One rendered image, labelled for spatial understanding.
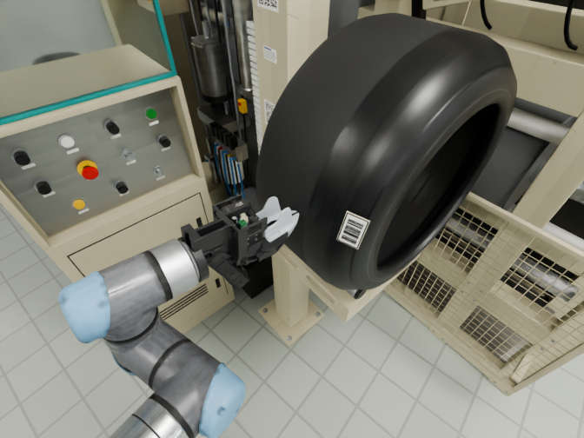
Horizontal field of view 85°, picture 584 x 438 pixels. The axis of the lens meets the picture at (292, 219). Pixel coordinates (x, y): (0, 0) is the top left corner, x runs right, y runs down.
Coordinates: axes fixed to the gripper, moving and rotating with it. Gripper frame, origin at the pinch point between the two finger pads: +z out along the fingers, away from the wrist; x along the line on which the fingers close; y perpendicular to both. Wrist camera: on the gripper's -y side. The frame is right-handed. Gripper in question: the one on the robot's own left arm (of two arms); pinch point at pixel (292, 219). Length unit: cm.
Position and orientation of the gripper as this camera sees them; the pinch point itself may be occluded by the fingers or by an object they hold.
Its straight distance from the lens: 57.8
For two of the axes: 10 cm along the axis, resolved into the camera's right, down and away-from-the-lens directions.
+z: 7.5, -3.8, 5.4
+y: 0.9, -7.5, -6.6
